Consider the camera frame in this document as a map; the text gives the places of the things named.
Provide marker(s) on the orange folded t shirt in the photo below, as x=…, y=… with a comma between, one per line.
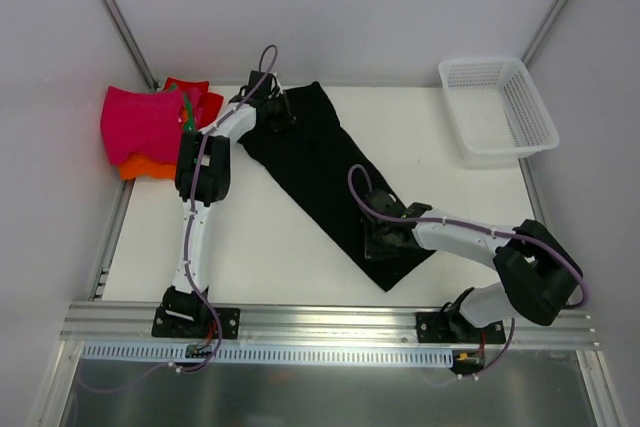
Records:
x=145, y=169

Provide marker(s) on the white plastic basket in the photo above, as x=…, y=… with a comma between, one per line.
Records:
x=497, y=114

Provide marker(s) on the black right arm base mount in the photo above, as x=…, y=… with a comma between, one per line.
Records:
x=447, y=326

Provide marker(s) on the left aluminium corner post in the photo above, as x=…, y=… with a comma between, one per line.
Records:
x=130, y=44

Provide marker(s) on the red folded t shirt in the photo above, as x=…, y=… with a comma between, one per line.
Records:
x=209, y=104

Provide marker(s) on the aluminium front rail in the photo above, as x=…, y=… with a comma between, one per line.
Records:
x=312, y=325

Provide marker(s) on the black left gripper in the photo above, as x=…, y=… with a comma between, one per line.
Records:
x=279, y=110

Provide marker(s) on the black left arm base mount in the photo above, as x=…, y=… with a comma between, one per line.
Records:
x=195, y=322

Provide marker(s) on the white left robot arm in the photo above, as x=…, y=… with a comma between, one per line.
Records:
x=203, y=179

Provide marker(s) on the aluminium corner post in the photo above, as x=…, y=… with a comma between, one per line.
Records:
x=130, y=44
x=543, y=31

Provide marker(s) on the white slotted cable duct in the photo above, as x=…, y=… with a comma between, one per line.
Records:
x=263, y=354

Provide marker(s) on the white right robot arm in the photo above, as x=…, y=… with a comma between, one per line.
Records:
x=536, y=275

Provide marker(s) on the magenta folded t shirt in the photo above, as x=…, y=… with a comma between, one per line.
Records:
x=119, y=105

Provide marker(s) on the black t shirt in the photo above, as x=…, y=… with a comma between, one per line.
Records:
x=310, y=162

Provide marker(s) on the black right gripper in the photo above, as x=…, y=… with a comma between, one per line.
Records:
x=378, y=235

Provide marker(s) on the right aluminium corner post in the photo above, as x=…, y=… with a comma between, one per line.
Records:
x=543, y=31

